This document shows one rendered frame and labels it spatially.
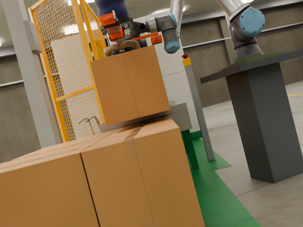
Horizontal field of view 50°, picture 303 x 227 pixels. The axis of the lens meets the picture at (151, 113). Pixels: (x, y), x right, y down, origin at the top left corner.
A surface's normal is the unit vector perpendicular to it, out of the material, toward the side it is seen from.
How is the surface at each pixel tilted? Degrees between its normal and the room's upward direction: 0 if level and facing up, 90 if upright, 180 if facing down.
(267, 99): 90
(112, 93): 91
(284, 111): 90
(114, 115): 91
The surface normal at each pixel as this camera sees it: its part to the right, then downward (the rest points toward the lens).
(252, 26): 0.00, 0.04
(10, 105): 0.29, -0.05
